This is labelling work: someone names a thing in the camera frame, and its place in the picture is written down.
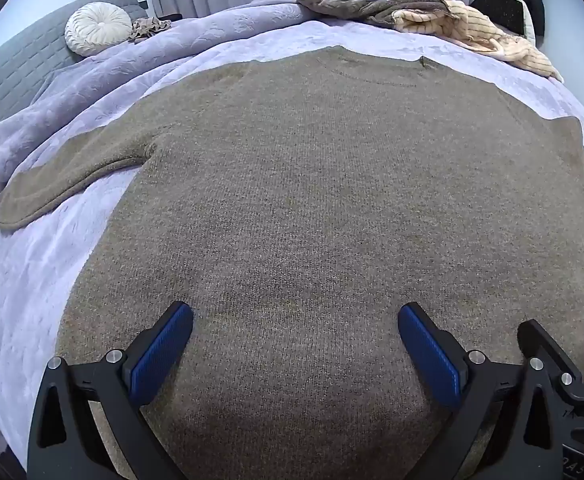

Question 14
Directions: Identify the pale grey garment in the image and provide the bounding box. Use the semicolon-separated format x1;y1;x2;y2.
474;0;537;44

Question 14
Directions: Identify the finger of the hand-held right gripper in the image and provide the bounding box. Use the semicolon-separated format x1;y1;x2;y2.
518;319;583;392

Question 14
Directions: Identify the grey quilted headboard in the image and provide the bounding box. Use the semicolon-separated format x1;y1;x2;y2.
0;0;151;147

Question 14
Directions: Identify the brown fleece garment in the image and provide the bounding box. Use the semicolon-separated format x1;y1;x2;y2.
297;0;460;29

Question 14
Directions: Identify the beige crumpled cloth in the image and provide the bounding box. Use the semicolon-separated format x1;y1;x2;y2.
127;16;173;44

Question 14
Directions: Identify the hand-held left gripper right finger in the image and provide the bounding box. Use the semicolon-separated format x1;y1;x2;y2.
398;302;563;480

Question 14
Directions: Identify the lavender embossed bed cover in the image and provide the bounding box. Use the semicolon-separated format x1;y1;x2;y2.
0;19;584;471

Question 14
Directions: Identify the black glitter cloth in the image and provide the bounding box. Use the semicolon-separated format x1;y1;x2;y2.
470;0;529;37

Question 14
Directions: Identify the brown knit sweater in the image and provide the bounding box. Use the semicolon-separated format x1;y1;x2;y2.
0;45;584;480

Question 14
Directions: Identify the cream striped garment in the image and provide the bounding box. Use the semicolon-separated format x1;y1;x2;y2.
393;0;565;84

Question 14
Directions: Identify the lavender plush comforter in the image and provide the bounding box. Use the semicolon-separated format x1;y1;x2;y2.
0;2;317;256

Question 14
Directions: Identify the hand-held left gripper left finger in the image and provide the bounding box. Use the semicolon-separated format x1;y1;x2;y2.
27;301;195;480

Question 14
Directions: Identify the round white pleated pillow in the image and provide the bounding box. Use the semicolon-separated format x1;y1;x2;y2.
64;2;134;58

